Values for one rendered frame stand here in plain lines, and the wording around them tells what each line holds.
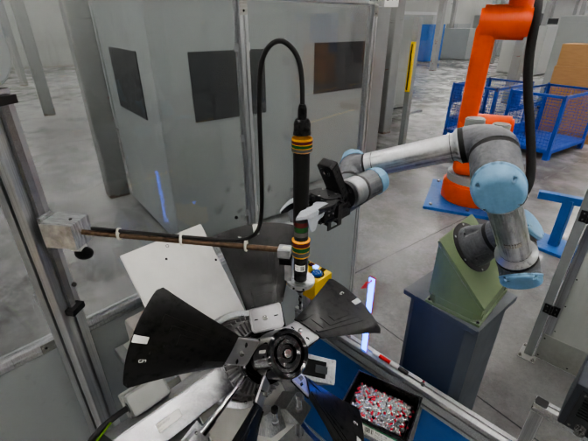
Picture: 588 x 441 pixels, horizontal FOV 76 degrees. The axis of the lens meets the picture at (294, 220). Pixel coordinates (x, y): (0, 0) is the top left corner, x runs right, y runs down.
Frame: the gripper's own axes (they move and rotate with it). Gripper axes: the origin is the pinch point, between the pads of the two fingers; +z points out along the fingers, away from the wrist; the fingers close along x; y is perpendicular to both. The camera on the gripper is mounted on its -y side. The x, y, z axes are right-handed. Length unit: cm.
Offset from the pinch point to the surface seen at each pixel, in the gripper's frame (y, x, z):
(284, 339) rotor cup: 31.9, -3.4, 5.7
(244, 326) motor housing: 38.5, 12.7, 5.5
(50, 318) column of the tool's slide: 41, 57, 42
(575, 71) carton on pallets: 35, 89, -804
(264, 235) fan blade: 16.0, 17.1, -6.7
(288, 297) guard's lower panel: 104, 69, -69
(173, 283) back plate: 30.9, 34.6, 13.6
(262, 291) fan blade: 26.4, 8.9, 1.6
